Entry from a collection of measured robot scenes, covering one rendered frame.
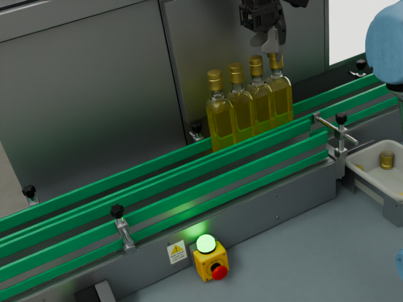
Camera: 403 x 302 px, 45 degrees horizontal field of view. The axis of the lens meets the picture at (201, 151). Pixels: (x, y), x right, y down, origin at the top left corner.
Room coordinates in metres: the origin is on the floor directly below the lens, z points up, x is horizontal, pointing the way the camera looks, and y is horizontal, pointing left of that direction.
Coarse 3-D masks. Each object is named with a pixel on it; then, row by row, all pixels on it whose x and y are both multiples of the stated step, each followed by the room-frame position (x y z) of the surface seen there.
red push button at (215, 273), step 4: (216, 268) 0.80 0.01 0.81; (220, 268) 0.79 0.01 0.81; (224, 268) 0.80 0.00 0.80; (212, 272) 0.79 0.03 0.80; (216, 272) 0.79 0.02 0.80; (220, 272) 0.79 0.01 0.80; (224, 272) 0.80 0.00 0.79; (212, 276) 0.79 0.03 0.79; (216, 276) 0.79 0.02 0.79; (220, 276) 0.79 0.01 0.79; (224, 276) 0.80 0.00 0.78
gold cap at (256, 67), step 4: (252, 56) 1.14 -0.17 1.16; (256, 56) 1.14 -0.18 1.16; (260, 56) 1.13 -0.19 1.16; (252, 60) 1.12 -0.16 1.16; (256, 60) 1.12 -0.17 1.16; (260, 60) 1.12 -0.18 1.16; (252, 64) 1.12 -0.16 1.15; (256, 64) 1.12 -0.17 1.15; (260, 64) 1.12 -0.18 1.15; (252, 68) 1.12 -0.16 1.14; (256, 68) 1.12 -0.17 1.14; (260, 68) 1.12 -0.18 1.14; (252, 72) 1.12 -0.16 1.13; (256, 72) 1.12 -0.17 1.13; (260, 72) 1.12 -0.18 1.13; (256, 76) 1.12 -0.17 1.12
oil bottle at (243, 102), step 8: (232, 96) 1.09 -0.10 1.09; (240, 96) 1.09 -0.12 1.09; (248, 96) 1.09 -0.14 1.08; (240, 104) 1.08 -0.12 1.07; (248, 104) 1.09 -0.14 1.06; (240, 112) 1.08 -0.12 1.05; (248, 112) 1.09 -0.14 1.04; (240, 120) 1.08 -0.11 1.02; (248, 120) 1.09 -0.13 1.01; (240, 128) 1.08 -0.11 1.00; (248, 128) 1.08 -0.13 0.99; (240, 136) 1.08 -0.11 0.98; (248, 136) 1.08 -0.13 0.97
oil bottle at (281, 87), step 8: (272, 80) 1.14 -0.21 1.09; (280, 80) 1.13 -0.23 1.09; (288, 80) 1.14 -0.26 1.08; (272, 88) 1.12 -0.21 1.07; (280, 88) 1.12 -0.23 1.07; (288, 88) 1.13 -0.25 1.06; (280, 96) 1.12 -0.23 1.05; (288, 96) 1.13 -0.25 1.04; (280, 104) 1.12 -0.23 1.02; (288, 104) 1.13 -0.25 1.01; (280, 112) 1.12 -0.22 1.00; (288, 112) 1.13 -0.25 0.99; (280, 120) 1.12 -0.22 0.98; (288, 120) 1.13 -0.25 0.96
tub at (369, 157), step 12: (384, 144) 1.12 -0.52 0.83; (396, 144) 1.10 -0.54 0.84; (348, 156) 1.09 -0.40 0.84; (360, 156) 1.09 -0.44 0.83; (372, 156) 1.11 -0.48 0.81; (396, 156) 1.09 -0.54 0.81; (372, 168) 1.10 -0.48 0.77; (396, 168) 1.08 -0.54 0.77; (372, 180) 0.97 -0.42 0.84; (384, 180) 1.04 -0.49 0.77; (396, 180) 1.03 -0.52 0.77; (396, 192) 0.98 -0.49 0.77
